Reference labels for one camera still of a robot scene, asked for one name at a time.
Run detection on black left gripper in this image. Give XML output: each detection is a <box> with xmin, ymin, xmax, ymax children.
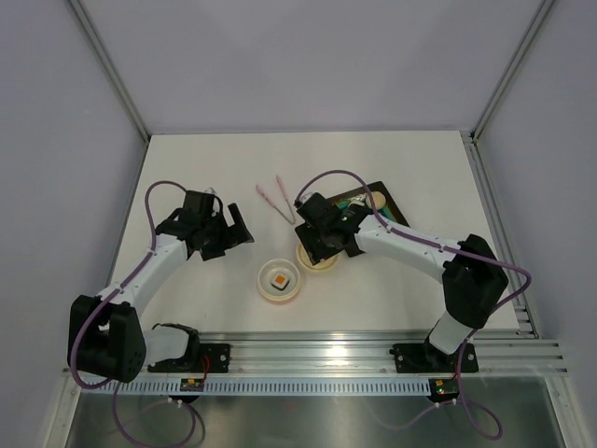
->
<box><xmin>201</xmin><ymin>203</ymin><xmax>253</xmax><ymax>260</ymax></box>

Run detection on cream lid with pink handle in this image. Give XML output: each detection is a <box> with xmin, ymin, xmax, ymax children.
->
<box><xmin>296</xmin><ymin>242</ymin><xmax>340</xmax><ymax>273</ymax></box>

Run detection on pink metal tongs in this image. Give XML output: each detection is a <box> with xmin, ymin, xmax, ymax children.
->
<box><xmin>255</xmin><ymin>175</ymin><xmax>297</xmax><ymax>226</ymax></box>

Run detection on orange sushi piece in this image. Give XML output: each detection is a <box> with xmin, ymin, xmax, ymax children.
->
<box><xmin>270</xmin><ymin>271</ymin><xmax>290</xmax><ymax>291</ymax></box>

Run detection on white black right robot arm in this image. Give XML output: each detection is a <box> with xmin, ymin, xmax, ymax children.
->
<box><xmin>294</xmin><ymin>193</ymin><xmax>508</xmax><ymax>372</ymax></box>

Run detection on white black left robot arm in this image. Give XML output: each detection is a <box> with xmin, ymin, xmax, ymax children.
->
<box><xmin>67</xmin><ymin>189</ymin><xmax>254</xmax><ymax>390</ymax></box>

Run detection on black square plate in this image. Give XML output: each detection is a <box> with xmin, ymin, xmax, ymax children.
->
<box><xmin>327</xmin><ymin>181</ymin><xmax>410</xmax><ymax>227</ymax></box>

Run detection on cream pink round bowl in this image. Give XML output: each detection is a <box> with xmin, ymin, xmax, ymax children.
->
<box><xmin>257</xmin><ymin>259</ymin><xmax>303</xmax><ymax>304</ymax></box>

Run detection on beige round bun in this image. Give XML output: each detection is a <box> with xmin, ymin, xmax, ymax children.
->
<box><xmin>365</xmin><ymin>191</ymin><xmax>386</xmax><ymax>211</ymax></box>

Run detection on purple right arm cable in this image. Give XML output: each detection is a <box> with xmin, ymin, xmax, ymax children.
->
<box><xmin>296</xmin><ymin>169</ymin><xmax>533</xmax><ymax>442</ymax></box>

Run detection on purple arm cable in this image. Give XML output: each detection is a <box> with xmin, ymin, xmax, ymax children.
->
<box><xmin>296</xmin><ymin>169</ymin><xmax>533</xmax><ymax>442</ymax></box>
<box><xmin>68</xmin><ymin>179</ymin><xmax>206</xmax><ymax>444</ymax></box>

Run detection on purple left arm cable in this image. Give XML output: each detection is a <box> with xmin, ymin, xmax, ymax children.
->
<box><xmin>68</xmin><ymin>179</ymin><xmax>206</xmax><ymax>444</ymax></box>

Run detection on aluminium mounting rail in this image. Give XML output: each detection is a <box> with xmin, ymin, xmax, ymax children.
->
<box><xmin>125</xmin><ymin>329</ymin><xmax>569</xmax><ymax>378</ymax></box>

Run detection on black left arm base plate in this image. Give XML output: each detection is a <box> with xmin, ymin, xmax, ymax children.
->
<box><xmin>147</xmin><ymin>343</ymin><xmax>231</xmax><ymax>374</ymax></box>

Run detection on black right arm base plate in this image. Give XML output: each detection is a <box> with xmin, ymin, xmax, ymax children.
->
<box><xmin>389</xmin><ymin>343</ymin><xmax>479</xmax><ymax>373</ymax></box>

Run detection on white slotted cable duct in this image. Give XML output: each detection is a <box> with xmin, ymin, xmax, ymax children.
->
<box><xmin>97</xmin><ymin>376</ymin><xmax>431</xmax><ymax>397</ymax></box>

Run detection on left aluminium frame post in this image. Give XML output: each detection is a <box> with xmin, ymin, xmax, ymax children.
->
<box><xmin>65</xmin><ymin>0</ymin><xmax>151</xmax><ymax>147</ymax></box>

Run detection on aluminium frame post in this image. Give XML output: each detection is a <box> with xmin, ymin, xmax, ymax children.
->
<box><xmin>65</xmin><ymin>0</ymin><xmax>151</xmax><ymax>147</ymax></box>
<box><xmin>469</xmin><ymin>0</ymin><xmax>559</xmax><ymax>145</ymax></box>

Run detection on right aluminium frame post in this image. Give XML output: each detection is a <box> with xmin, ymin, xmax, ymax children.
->
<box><xmin>469</xmin><ymin>0</ymin><xmax>559</xmax><ymax>145</ymax></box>

